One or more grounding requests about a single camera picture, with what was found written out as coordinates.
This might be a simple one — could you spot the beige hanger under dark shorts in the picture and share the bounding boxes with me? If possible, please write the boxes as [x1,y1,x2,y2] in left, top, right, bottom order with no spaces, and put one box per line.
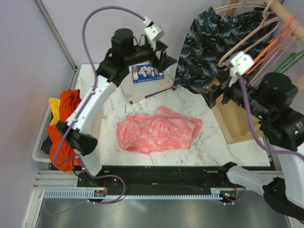
[214,0,266,16]

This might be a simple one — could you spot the dark leaf-print shorts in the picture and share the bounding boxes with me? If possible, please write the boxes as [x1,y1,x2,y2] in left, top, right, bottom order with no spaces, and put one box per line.
[173,7,264,93]

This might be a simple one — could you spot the white laundry basket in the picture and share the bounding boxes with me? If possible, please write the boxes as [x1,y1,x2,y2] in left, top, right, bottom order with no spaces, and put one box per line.
[32,106,52,163]

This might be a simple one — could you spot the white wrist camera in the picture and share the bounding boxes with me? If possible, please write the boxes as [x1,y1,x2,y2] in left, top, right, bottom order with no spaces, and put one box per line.
[229,51,255,77]
[143,17,165,50]

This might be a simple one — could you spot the beige plastic hanger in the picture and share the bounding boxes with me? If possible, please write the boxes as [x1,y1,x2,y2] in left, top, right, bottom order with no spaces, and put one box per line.
[214,0,280,67]

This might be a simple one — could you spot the wooden hanger rack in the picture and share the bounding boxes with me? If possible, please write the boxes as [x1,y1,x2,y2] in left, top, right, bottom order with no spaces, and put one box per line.
[212,0,304,144]

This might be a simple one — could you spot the white slotted cable duct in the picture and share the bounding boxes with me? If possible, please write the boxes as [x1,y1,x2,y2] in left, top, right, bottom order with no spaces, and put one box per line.
[44,188,224,200]

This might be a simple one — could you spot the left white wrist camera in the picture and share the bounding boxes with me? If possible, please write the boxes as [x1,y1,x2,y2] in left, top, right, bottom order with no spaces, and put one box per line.
[143,17,165,50]

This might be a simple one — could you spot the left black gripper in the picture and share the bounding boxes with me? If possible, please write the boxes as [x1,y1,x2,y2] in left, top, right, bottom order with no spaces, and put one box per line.
[125,41,177,73]

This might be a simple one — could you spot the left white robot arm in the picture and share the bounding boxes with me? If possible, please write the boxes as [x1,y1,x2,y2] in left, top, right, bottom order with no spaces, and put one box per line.
[57,25,177,187]

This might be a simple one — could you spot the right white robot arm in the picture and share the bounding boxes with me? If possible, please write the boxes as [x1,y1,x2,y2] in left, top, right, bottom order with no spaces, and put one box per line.
[201,72,304,221]

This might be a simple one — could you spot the grey book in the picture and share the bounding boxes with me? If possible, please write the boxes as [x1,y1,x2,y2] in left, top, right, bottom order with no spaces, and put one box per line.
[121,70,173,104]

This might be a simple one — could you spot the pink patterned shorts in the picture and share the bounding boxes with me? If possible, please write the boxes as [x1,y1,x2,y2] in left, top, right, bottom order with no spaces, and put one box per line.
[117,107,203,154]

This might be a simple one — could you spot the aluminium frame post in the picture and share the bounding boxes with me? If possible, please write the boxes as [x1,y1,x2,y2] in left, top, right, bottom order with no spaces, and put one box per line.
[34,0,79,72]

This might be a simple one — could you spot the blue booklet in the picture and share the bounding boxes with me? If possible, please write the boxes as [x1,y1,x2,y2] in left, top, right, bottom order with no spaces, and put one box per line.
[130,63,164,84]

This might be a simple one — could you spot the orange plastic hanger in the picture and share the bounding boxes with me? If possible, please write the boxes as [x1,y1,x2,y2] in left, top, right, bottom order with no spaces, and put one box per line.
[247,15,296,75]

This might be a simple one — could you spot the yellow garment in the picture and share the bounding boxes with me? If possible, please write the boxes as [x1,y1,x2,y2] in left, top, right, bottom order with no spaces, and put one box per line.
[48,98,60,125]

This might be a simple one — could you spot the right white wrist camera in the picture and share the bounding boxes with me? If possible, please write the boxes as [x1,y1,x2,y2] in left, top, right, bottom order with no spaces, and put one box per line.
[229,51,255,77]

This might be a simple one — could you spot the orange garment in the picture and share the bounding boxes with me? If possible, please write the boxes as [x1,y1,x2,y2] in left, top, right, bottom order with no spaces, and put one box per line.
[47,88,84,172]

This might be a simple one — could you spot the pink wire hanger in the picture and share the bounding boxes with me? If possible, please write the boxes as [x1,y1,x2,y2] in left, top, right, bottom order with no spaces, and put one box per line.
[249,22,301,86]

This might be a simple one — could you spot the green plastic hanger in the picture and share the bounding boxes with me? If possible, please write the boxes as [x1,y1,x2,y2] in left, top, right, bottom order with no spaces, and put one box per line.
[273,50,304,73]

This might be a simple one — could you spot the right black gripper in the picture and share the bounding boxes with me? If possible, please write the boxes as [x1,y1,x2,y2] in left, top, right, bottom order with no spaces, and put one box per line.
[198,67,270,120]

